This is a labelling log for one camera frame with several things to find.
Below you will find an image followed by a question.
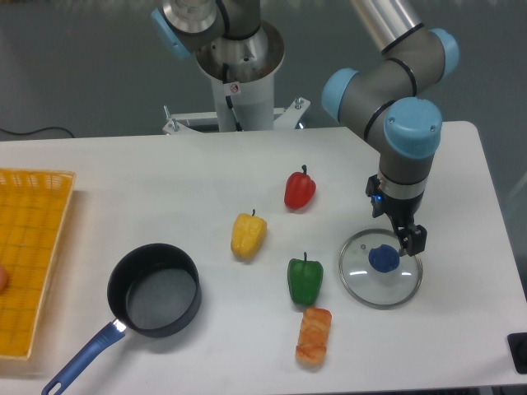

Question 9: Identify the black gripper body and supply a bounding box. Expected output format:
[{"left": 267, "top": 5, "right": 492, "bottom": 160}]
[{"left": 366, "top": 174, "right": 424, "bottom": 231}]

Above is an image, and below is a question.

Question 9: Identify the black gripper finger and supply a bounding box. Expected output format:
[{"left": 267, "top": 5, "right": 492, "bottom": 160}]
[
  {"left": 408, "top": 224, "right": 427, "bottom": 256},
  {"left": 395, "top": 226, "right": 408, "bottom": 256}
]

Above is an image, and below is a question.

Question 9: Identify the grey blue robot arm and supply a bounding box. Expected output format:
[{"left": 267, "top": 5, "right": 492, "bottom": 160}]
[{"left": 151, "top": 1, "right": 459, "bottom": 256}]

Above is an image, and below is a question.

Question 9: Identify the glass pot lid blue knob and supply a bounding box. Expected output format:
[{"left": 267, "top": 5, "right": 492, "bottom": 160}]
[{"left": 338, "top": 228, "right": 424, "bottom": 310}]

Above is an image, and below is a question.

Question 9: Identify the red bell pepper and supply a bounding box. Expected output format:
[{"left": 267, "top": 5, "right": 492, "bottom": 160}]
[{"left": 284, "top": 165, "right": 316, "bottom": 210}]

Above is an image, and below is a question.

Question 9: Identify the green bell pepper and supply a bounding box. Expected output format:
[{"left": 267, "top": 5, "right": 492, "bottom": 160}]
[{"left": 287, "top": 252, "right": 324, "bottom": 306}]

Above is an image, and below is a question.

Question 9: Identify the black device at table edge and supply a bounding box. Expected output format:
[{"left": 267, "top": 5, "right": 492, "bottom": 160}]
[{"left": 507, "top": 332, "right": 527, "bottom": 374}]

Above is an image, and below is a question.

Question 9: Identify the salmon sushi piece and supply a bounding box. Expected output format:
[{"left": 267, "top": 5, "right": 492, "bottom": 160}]
[{"left": 296, "top": 307, "right": 332, "bottom": 367}]

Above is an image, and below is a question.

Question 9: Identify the yellow bell pepper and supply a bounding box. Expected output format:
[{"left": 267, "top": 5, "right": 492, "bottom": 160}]
[{"left": 231, "top": 209, "right": 268, "bottom": 261}]

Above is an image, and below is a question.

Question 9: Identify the yellow woven basket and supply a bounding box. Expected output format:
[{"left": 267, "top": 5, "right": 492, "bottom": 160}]
[{"left": 1, "top": 168, "right": 76, "bottom": 360}]

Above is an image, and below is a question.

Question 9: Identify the orange item in basket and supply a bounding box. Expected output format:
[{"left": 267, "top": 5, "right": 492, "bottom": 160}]
[{"left": 0, "top": 265, "right": 9, "bottom": 292}]

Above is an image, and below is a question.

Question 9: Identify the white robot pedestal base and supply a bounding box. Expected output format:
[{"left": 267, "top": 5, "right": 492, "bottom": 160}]
[{"left": 161, "top": 20, "right": 312, "bottom": 136}]

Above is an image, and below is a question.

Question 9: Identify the black cable on pedestal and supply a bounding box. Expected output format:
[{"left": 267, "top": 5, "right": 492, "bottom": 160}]
[{"left": 221, "top": 62, "right": 244, "bottom": 132}]

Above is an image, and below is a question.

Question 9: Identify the black saucepan blue handle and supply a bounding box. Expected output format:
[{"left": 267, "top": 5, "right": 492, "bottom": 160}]
[{"left": 41, "top": 243, "right": 202, "bottom": 394}]

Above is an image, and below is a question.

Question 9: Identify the black cable on floor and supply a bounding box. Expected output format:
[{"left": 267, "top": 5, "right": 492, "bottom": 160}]
[{"left": 0, "top": 126, "right": 77, "bottom": 139}]

